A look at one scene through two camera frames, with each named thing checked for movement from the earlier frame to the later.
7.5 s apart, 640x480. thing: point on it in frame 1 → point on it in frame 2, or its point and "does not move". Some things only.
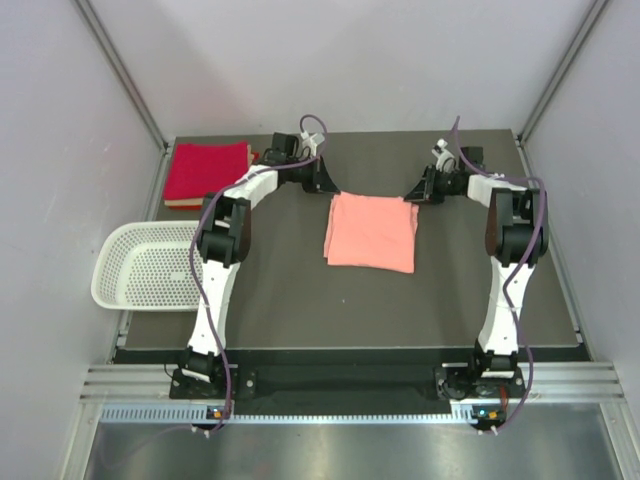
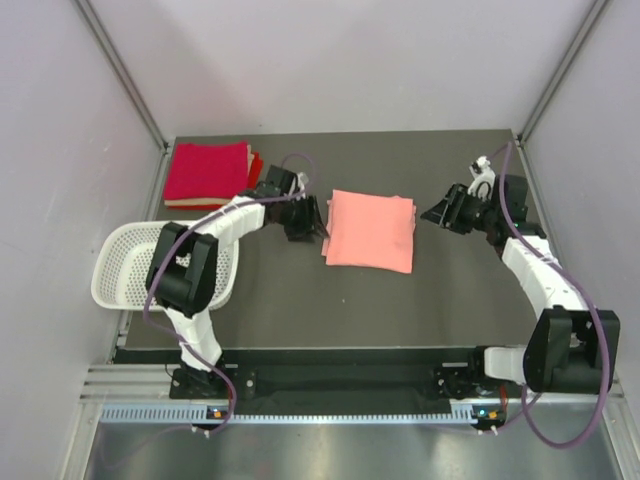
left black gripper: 320,180 → 310,223
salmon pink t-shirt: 371,232 does not move
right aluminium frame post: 543,101 does not move
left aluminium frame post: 122,71 does not move
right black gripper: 425,190 → 454,204
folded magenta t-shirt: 198,170 does not move
